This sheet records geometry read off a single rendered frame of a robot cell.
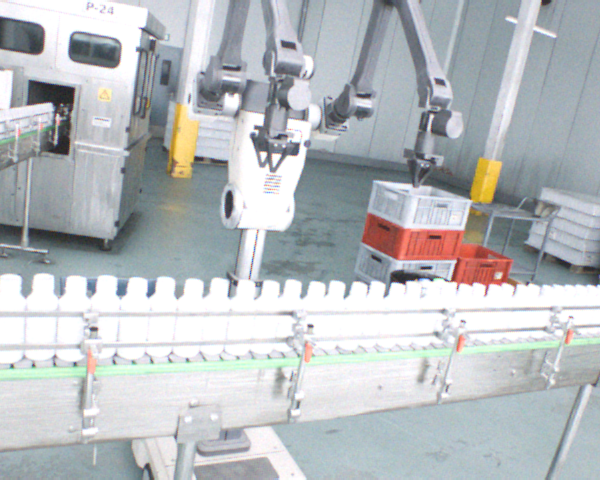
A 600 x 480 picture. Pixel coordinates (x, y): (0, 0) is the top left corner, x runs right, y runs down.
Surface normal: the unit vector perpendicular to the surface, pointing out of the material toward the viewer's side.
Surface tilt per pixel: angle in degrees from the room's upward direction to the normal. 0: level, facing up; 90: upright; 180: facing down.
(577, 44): 90
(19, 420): 90
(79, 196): 90
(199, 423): 90
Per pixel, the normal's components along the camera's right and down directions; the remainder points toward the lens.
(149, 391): 0.44, 0.32
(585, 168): -0.88, -0.05
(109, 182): 0.15, 0.29
